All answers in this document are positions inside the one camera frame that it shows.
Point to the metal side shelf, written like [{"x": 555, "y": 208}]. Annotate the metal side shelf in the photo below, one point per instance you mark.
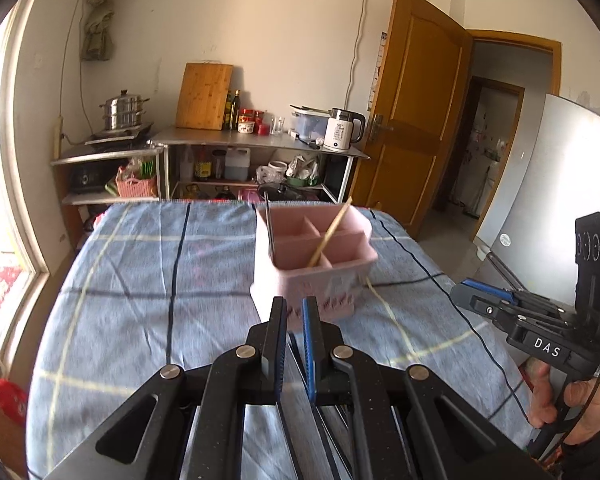
[{"x": 105, "y": 152}]

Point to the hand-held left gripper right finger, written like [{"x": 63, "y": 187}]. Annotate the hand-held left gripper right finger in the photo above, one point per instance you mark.
[{"x": 310, "y": 355}]

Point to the pink woven basket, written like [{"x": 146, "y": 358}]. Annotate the pink woven basket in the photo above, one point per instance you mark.
[{"x": 137, "y": 187}]

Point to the red cup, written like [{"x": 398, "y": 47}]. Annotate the red cup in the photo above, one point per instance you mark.
[{"x": 264, "y": 130}]

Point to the induction cooker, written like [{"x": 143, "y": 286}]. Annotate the induction cooker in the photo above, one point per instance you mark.
[{"x": 122, "y": 132}]

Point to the dark oil bottle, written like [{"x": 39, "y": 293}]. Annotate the dark oil bottle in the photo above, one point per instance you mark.
[{"x": 237, "y": 112}]

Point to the pink utensil holder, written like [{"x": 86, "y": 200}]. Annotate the pink utensil holder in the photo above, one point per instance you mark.
[{"x": 320, "y": 282}]

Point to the white electric kettle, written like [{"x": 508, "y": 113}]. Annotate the white electric kettle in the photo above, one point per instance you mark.
[{"x": 341, "y": 132}]

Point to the grey refrigerator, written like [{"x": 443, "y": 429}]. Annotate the grey refrigerator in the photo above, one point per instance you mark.
[{"x": 555, "y": 185}]

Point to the wooden chopstick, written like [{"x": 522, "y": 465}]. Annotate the wooden chopstick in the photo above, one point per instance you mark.
[{"x": 330, "y": 232}]

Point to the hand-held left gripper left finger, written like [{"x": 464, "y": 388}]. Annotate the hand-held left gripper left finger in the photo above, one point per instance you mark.
[{"x": 279, "y": 355}]

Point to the black cooker appliance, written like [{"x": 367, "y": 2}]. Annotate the black cooker appliance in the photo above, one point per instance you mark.
[{"x": 87, "y": 180}]

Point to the bamboo cutting board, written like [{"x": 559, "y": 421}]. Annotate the bamboo cutting board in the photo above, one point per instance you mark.
[{"x": 204, "y": 97}]

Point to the white plastic jug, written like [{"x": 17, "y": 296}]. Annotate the white plastic jug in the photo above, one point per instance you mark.
[{"x": 237, "y": 165}]

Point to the wooden door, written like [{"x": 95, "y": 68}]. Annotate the wooden door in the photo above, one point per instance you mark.
[{"x": 410, "y": 110}]

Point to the window frame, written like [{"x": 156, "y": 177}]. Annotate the window frame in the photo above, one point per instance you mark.
[{"x": 25, "y": 160}]

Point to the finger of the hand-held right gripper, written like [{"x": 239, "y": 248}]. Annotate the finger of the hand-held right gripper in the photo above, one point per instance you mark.
[
  {"x": 495, "y": 310},
  {"x": 485, "y": 286}
]

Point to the stainless steamer pot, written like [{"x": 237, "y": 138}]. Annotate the stainless steamer pot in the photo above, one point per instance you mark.
[{"x": 124, "y": 112}]

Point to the yellowish sauce bottle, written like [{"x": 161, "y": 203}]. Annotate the yellowish sauce bottle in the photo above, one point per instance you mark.
[{"x": 227, "y": 112}]

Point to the clear drinking glass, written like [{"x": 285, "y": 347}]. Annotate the clear drinking glass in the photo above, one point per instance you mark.
[{"x": 277, "y": 126}]

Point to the red plastic bag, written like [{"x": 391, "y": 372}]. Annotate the red plastic bag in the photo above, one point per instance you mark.
[{"x": 7, "y": 400}]

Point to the person's right hand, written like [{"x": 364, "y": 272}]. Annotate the person's right hand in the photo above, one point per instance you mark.
[{"x": 542, "y": 400}]

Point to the black pan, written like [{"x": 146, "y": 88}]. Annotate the black pan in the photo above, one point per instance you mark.
[{"x": 292, "y": 192}]

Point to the crumpled plastic bag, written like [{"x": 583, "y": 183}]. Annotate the crumpled plastic bag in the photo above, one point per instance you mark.
[{"x": 304, "y": 167}]

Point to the dark soy sauce bottle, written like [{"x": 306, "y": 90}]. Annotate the dark soy sauce bottle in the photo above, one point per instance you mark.
[{"x": 203, "y": 166}]

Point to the black chopstick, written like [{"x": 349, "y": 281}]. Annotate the black chopstick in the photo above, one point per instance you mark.
[
  {"x": 327, "y": 446},
  {"x": 269, "y": 225},
  {"x": 291, "y": 442}
]

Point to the white ceramic bowl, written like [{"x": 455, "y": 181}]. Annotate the white ceramic bowl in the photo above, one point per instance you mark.
[{"x": 277, "y": 170}]

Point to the beige tied curtain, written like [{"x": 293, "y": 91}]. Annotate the beige tied curtain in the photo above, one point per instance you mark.
[{"x": 97, "y": 35}]

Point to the wooden door frame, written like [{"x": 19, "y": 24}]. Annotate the wooden door frame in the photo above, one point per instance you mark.
[{"x": 515, "y": 40}]

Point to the red lidded jar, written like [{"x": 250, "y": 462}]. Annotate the red lidded jar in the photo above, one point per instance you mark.
[
  {"x": 259, "y": 116},
  {"x": 246, "y": 114}
]

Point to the stainless steel table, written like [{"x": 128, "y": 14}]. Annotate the stainless steel table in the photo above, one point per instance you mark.
[{"x": 240, "y": 138}]

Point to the white plastic bottle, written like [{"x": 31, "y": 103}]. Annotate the white plastic bottle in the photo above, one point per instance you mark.
[{"x": 186, "y": 165}]

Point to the blue plaid tablecloth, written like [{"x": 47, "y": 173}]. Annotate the blue plaid tablecloth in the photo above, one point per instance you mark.
[{"x": 130, "y": 285}]

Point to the clear plastic storage container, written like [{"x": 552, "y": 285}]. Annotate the clear plastic storage container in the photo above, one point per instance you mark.
[{"x": 310, "y": 125}]

